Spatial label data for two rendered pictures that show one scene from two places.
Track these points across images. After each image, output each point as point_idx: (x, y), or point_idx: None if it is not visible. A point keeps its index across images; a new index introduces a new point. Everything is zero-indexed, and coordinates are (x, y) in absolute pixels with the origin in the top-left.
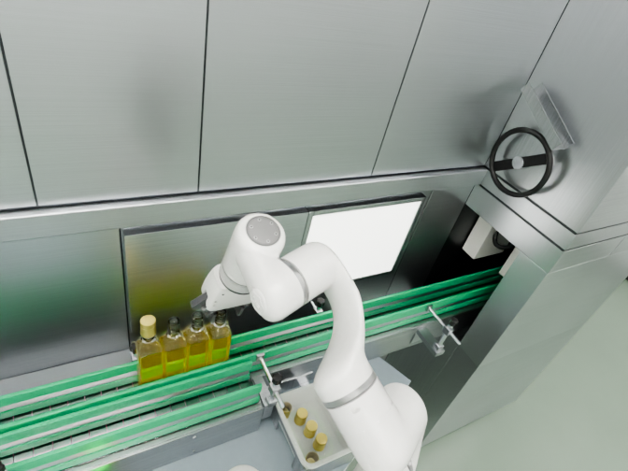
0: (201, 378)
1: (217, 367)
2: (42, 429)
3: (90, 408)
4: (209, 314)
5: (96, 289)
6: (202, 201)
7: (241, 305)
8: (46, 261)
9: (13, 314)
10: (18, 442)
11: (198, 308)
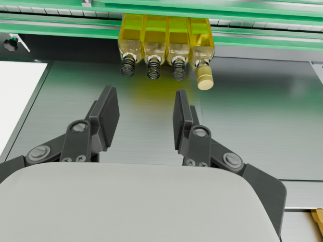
0: (156, 2)
1: (137, 8)
2: (297, 8)
3: (260, 11)
4: (204, 127)
5: (219, 114)
6: None
7: (96, 163)
8: (258, 150)
9: (271, 107)
10: (310, 5)
11: (248, 166)
